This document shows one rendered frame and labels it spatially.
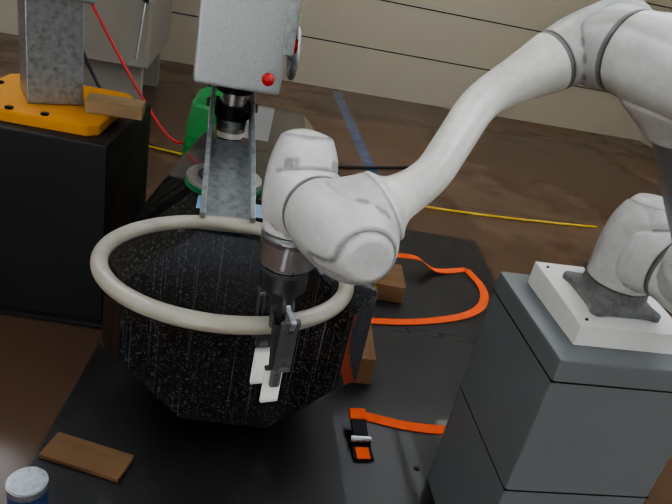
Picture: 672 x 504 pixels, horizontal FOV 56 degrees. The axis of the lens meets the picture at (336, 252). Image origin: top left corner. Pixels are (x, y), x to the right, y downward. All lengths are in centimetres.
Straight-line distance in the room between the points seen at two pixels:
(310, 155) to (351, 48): 630
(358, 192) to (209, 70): 93
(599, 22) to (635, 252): 62
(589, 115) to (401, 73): 236
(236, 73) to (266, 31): 13
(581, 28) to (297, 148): 49
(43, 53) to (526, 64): 184
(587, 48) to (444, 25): 626
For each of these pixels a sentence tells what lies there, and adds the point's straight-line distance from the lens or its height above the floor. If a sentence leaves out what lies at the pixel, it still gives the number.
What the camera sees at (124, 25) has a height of 68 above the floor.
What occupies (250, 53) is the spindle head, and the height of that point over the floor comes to 122.
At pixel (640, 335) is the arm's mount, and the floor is 84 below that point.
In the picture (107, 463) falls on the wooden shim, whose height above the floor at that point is 3.
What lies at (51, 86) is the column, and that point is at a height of 85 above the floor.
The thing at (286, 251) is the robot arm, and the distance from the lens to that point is 93.
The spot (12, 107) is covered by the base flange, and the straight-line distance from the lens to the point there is 248.
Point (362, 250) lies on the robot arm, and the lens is 73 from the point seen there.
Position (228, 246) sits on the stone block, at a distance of 175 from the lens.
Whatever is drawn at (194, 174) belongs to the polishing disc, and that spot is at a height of 85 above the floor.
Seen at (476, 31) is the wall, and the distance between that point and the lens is 744.
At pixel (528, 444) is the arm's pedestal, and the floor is 55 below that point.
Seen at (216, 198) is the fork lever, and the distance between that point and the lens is 151.
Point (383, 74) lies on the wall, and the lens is 727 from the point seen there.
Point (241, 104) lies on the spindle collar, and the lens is 175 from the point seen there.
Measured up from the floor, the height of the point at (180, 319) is 95.
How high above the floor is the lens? 152
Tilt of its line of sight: 26 degrees down
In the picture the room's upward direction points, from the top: 12 degrees clockwise
